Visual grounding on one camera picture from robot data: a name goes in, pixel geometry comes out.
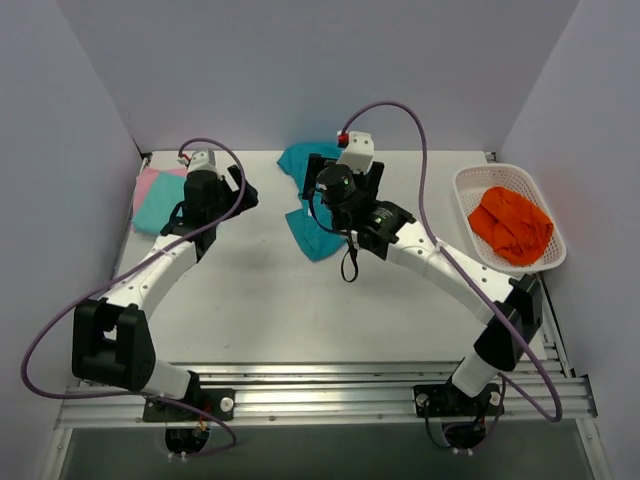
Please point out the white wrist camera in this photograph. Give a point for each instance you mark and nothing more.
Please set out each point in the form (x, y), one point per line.
(357, 151)
(200, 160)

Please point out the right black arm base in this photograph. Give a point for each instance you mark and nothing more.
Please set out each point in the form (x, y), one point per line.
(444, 400)

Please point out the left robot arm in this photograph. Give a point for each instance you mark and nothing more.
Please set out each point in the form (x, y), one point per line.
(112, 343)

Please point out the aluminium rail frame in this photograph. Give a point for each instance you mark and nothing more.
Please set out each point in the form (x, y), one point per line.
(351, 393)

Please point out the folded pink t shirt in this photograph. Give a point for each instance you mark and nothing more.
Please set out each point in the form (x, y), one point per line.
(170, 181)

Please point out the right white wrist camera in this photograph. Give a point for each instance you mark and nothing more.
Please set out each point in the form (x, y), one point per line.
(357, 151)

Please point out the white plastic basket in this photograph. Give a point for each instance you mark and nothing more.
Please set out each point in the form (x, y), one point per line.
(470, 184)

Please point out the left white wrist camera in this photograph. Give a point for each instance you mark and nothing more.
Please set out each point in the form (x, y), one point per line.
(200, 160)

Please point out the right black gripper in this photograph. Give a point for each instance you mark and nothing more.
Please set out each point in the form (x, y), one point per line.
(310, 176)

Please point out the folded mint t shirt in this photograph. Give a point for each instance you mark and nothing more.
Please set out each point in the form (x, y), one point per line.
(154, 213)

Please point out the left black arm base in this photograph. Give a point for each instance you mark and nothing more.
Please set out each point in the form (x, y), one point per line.
(218, 402)

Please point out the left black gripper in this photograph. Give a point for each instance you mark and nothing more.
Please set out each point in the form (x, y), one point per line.
(236, 189)

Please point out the teal t shirt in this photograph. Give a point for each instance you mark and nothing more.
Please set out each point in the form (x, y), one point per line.
(315, 243)

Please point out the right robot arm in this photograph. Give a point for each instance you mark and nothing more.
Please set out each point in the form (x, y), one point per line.
(509, 308)

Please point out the orange t shirt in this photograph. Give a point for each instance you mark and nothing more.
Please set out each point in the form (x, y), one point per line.
(514, 227)

